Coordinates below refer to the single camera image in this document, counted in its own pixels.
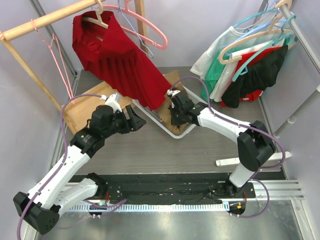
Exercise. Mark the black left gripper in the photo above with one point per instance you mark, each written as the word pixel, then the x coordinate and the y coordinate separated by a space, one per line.
pixel 136 123

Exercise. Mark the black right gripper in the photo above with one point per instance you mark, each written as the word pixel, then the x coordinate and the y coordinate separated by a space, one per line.
pixel 175 122

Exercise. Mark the tan cloth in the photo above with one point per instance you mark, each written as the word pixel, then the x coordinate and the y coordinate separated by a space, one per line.
pixel 164 112

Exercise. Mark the red skirt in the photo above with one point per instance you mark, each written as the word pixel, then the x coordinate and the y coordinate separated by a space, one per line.
pixel 110 55

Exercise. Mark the beige plastic hanger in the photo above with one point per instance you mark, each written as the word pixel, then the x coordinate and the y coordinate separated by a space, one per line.
pixel 98 20

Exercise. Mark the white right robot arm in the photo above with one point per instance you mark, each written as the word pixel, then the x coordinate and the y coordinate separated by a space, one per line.
pixel 254 148

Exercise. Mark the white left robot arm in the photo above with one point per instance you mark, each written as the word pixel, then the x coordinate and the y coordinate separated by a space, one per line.
pixel 43 205

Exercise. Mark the beige hanger on metal rack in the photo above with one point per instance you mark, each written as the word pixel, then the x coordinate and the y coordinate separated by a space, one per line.
pixel 250 40

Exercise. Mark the thick pink plastic hanger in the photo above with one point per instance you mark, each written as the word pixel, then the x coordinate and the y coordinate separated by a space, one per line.
pixel 142 23

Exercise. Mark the teal plastic hanger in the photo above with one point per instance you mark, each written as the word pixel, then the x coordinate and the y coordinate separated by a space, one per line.
pixel 286 33

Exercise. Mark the light blue hanger on rack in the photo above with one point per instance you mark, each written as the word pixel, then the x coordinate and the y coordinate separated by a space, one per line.
pixel 274 13

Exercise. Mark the white mesh basket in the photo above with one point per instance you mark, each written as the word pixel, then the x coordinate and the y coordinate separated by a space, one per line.
pixel 154 116

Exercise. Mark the green garment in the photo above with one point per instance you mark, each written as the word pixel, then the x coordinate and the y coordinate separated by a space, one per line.
pixel 259 74

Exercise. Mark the white garment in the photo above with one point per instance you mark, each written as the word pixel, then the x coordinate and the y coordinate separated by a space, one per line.
pixel 215 57

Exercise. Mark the black garment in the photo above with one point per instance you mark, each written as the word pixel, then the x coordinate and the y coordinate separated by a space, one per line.
pixel 259 76

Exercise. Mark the metal clothes rack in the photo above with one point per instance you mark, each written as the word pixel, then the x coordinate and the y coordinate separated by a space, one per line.
pixel 291 108

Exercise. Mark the wooden clothes rack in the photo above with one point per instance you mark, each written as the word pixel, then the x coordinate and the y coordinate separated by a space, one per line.
pixel 24 108

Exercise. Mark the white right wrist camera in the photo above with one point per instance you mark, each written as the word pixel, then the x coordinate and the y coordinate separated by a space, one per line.
pixel 172 92

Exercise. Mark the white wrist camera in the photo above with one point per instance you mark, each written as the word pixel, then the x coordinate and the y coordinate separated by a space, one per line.
pixel 113 101
pixel 172 92

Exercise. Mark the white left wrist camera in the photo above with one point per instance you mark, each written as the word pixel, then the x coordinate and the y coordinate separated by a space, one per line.
pixel 113 101

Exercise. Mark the blue wire hanger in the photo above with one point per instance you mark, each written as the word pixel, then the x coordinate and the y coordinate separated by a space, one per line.
pixel 144 48

